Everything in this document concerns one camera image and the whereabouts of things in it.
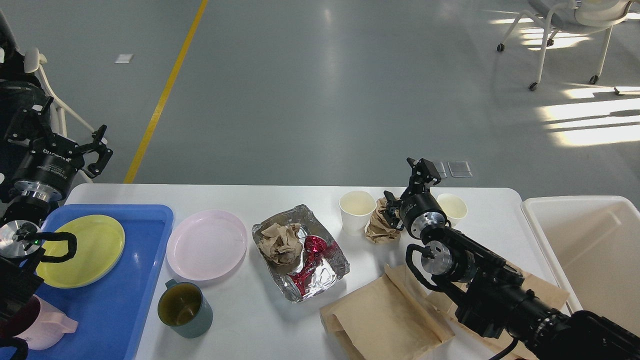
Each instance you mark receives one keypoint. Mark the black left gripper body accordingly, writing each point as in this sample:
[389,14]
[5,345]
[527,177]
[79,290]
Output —
[49,169]

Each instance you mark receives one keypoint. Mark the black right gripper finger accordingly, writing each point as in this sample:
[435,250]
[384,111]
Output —
[424,175]
[390,212]

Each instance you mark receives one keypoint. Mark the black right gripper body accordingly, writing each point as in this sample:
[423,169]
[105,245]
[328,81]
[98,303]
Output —
[420,213]

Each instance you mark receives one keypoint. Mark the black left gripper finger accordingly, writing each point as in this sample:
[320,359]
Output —
[31,124]
[98,146]

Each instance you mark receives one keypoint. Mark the pink plate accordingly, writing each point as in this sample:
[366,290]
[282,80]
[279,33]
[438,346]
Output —
[207,245]

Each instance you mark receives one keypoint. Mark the dark green mug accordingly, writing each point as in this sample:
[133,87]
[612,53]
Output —
[184,308]

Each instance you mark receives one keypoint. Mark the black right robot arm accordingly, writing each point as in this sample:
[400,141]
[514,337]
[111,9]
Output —
[487,290]

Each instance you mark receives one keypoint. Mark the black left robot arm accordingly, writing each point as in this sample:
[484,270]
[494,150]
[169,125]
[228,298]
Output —
[23,247]

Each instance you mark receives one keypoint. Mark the crumpled brown paper ball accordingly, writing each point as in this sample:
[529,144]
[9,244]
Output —
[378,231]

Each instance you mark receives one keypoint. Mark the white paper cup left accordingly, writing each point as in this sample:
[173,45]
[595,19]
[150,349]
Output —
[356,208]

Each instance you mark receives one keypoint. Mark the white paper cup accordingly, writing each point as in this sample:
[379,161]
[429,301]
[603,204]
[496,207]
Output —
[356,208]
[454,208]

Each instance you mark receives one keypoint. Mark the white paper cup right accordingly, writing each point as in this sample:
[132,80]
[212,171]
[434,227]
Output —
[454,208]

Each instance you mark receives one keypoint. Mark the yellow plate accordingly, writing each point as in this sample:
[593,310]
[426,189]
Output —
[100,244]

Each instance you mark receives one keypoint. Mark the brown paper bag rear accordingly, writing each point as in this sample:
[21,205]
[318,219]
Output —
[546,292]

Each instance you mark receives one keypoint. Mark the brown paper bag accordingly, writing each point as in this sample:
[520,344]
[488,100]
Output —
[390,318]
[546,292]

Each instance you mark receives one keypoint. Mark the aluminium foil tray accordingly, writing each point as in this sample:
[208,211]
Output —
[333,264]

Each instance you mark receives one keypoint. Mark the brown paper bag front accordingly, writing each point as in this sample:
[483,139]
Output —
[390,318]

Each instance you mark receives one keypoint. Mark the crumpled brown paper in tray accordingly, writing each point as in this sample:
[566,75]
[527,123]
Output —
[280,243]

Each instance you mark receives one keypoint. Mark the blue plastic tray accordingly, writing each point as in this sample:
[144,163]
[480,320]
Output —
[111,312]

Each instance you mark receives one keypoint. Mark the pink mug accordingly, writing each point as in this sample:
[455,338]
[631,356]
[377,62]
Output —
[39,323]

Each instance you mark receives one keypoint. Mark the white plastic bin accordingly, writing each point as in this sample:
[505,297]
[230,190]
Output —
[592,244]

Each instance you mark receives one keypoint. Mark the white chair right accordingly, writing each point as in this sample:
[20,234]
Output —
[580,17]

